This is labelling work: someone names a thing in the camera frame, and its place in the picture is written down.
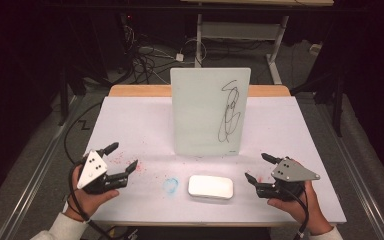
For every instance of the black metal stand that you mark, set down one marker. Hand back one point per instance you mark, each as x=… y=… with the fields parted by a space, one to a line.
x=63 y=96
x=338 y=106

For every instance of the white power adapter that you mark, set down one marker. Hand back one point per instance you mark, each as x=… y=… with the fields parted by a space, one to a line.
x=179 y=57

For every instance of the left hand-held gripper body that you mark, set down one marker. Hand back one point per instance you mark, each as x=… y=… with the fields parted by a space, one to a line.
x=91 y=168

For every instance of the small whiteboard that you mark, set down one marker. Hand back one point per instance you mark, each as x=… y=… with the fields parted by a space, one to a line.
x=196 y=113

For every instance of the white metal desk frame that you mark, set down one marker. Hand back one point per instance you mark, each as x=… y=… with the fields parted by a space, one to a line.
x=240 y=30

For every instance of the large white paper sheet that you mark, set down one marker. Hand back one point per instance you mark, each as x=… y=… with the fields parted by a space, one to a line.
x=140 y=133

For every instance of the person's left hand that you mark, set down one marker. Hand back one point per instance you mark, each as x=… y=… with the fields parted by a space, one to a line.
x=90 y=203

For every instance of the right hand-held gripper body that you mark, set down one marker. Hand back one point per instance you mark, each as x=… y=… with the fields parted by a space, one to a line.
x=290 y=171

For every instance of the person's right hand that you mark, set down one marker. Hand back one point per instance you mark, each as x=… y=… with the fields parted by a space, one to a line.
x=301 y=210

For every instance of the white whiteboard eraser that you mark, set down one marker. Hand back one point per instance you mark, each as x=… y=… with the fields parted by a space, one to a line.
x=210 y=186

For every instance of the small white box on floor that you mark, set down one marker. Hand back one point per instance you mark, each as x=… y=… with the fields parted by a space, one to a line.
x=315 y=48

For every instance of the dark curtain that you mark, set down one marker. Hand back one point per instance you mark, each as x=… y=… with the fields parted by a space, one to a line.
x=13 y=83
x=376 y=83

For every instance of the metal floor rail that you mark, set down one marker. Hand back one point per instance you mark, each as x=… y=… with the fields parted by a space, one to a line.
x=356 y=173
x=36 y=170

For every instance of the wooden table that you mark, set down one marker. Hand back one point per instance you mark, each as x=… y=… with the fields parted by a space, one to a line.
x=140 y=90

